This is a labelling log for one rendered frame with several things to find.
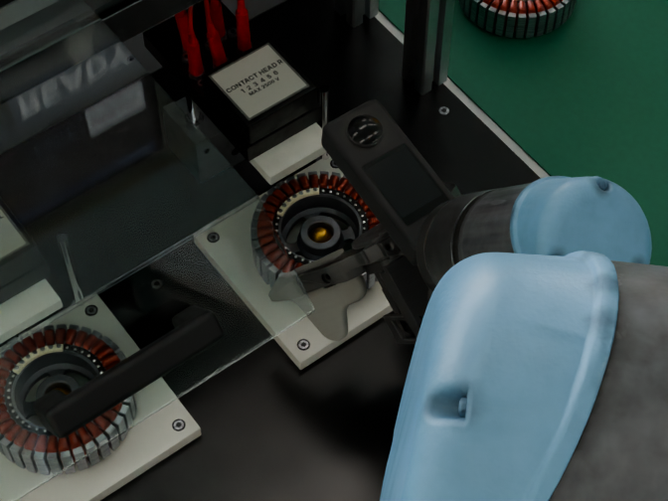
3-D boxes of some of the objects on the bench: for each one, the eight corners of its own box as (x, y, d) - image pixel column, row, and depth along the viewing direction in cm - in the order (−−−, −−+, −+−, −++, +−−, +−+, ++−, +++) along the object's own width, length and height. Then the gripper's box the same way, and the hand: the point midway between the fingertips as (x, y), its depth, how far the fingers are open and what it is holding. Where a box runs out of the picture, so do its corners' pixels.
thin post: (338, 166, 124) (338, 90, 115) (322, 175, 123) (322, 99, 115) (326, 154, 124) (326, 78, 116) (311, 163, 124) (310, 86, 115)
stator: (417, 261, 117) (419, 236, 114) (305, 333, 113) (304, 308, 110) (334, 172, 122) (334, 145, 119) (224, 239, 118) (222, 212, 115)
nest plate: (202, 434, 109) (201, 427, 108) (29, 547, 104) (26, 541, 103) (97, 299, 116) (95, 291, 115) (-70, 399, 111) (-74, 392, 110)
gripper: (391, 400, 91) (285, 385, 109) (621, 242, 97) (485, 253, 116) (325, 281, 89) (230, 286, 108) (563, 129, 96) (434, 159, 114)
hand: (343, 238), depth 111 cm, fingers open, 14 cm apart
